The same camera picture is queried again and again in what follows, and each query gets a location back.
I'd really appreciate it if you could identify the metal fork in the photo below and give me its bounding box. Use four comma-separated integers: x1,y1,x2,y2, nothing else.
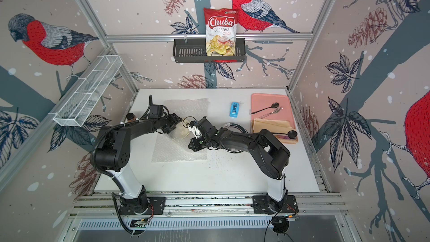
260,107,283,119

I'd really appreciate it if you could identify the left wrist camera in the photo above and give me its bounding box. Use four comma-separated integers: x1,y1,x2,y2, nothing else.
147,95,164,119

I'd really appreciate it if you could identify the black wire shelf basket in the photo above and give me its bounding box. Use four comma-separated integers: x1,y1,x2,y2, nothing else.
172,38,246,63

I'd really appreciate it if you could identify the white mesh wall basket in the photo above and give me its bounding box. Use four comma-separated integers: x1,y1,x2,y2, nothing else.
53,55,123,127

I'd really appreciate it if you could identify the orange spice jar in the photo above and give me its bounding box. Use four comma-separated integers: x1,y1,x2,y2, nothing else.
126,113,137,122

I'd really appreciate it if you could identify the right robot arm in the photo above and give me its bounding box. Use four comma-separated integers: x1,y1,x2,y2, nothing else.
185,118,291,215

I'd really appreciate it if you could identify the black spoon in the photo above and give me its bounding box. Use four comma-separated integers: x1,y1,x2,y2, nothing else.
252,102,280,115

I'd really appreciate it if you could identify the blue tape dispenser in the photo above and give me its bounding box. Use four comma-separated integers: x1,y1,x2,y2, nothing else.
229,102,240,118

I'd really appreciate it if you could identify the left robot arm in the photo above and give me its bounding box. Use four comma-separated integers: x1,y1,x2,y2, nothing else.
90,113,183,215

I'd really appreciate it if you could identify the wooden cutting board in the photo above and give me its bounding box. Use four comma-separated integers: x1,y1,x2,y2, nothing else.
252,118,299,144

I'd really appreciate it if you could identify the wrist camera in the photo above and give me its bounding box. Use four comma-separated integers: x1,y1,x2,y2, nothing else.
188,121,201,138
147,95,164,119

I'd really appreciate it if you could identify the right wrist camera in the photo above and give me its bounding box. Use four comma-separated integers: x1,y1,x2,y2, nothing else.
188,121,201,138

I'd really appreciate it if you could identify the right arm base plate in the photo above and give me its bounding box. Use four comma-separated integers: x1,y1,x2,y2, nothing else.
250,195,299,215

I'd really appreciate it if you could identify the bubble wrap sheet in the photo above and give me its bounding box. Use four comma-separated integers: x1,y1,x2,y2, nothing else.
151,98,209,163

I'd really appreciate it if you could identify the dark rimmed plate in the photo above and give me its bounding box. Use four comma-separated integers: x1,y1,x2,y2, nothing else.
222,123,248,153

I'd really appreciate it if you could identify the black ladle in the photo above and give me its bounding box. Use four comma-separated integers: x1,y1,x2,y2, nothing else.
272,130,298,140

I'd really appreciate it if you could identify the cream dinner plate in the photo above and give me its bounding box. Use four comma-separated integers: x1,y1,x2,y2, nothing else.
168,119,191,140

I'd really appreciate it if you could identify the pink tray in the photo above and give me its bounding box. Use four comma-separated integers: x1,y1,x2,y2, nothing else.
251,93,295,126

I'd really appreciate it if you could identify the Chuba cassava chips bag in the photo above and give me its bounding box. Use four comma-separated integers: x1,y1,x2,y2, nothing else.
204,8,239,57

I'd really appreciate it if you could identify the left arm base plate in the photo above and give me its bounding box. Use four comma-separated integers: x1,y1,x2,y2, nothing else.
119,197,166,216

